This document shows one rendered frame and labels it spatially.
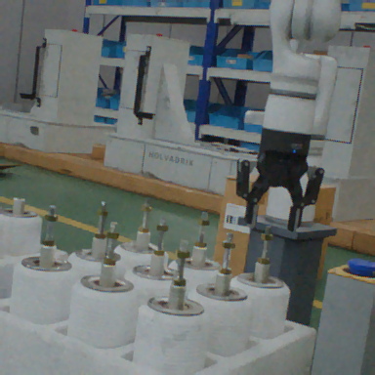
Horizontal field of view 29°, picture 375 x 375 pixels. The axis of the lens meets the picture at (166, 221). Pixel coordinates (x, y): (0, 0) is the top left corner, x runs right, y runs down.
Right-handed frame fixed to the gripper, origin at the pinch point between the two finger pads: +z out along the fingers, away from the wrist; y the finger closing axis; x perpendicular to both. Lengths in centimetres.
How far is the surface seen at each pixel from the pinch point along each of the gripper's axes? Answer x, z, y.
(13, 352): -3.9, 21.1, -38.1
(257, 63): 518, -46, 196
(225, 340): -12.4, 15.2, -9.9
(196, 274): 4.6, 10.6, -9.5
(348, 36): 826, -113, 441
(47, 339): -8.0, 17.5, -34.0
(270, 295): -4.7, 10.6, -0.7
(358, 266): -17.4, 2.1, 5.8
